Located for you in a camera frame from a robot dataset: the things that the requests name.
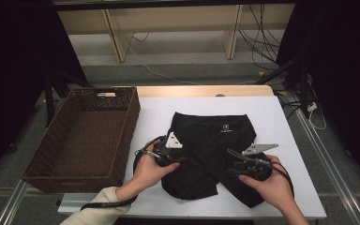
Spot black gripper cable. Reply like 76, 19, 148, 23
80, 135, 167, 211
256, 158, 294, 198

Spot person's right hand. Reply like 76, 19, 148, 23
238, 155, 294, 214

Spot metal floor rail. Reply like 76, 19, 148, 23
289, 92, 360, 225
0, 179, 29, 225

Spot long white floor cable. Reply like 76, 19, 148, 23
118, 31, 201, 86

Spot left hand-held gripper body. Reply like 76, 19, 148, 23
153, 131, 184, 167

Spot white table mat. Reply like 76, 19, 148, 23
57, 96, 327, 219

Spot white adapter cable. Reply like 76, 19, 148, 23
307, 109, 328, 131

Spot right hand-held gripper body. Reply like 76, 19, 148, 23
233, 142, 279, 182

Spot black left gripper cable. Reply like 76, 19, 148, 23
80, 135, 167, 211

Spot brown woven basket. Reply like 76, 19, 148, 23
22, 86, 142, 194

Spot bundle of black cables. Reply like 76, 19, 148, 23
238, 3, 282, 71

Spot short black cable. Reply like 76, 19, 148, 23
131, 32, 150, 43

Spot black floor cable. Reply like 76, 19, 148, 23
280, 98, 308, 120

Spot black metal stand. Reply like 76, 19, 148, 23
41, 69, 92, 128

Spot black tripod stand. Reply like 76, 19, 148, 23
255, 55, 313, 120

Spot black curtain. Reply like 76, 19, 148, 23
276, 0, 360, 191
0, 0, 90, 186

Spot person's left hand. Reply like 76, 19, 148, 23
115, 140, 181, 202

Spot black pants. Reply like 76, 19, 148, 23
160, 112, 275, 209

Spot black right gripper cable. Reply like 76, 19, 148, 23
256, 158, 294, 198

